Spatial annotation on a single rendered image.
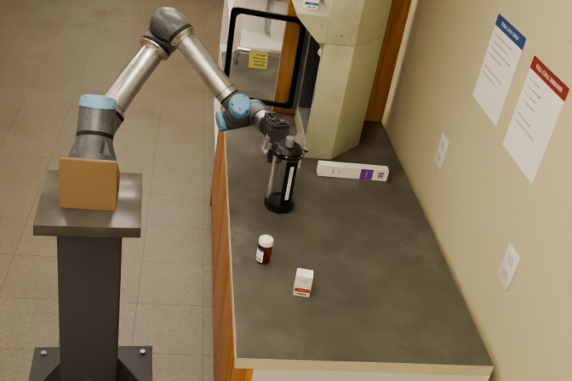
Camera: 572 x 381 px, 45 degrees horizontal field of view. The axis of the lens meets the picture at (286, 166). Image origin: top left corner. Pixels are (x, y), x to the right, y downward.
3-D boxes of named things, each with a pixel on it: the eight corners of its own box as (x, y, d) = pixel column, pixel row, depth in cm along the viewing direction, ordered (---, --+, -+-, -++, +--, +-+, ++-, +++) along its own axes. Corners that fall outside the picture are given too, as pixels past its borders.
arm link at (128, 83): (70, 126, 225) (162, 2, 242) (72, 137, 239) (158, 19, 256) (101, 145, 226) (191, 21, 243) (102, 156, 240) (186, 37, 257)
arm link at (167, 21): (173, -11, 232) (261, 103, 231) (170, 2, 242) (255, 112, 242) (145, 6, 228) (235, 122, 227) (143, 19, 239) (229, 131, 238)
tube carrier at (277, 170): (299, 210, 234) (310, 156, 223) (269, 213, 230) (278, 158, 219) (288, 193, 242) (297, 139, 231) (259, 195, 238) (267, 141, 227)
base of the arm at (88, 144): (61, 158, 210) (65, 127, 213) (73, 169, 225) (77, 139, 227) (111, 161, 211) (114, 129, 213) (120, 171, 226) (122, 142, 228)
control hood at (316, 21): (312, 14, 271) (317, -12, 266) (324, 44, 244) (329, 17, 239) (283, 10, 269) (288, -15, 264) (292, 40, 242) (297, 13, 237)
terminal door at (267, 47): (292, 110, 291) (307, 19, 271) (220, 97, 291) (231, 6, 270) (292, 109, 292) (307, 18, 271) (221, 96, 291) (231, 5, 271)
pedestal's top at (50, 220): (32, 235, 210) (32, 225, 208) (46, 179, 236) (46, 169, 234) (140, 238, 216) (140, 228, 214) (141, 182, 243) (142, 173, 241)
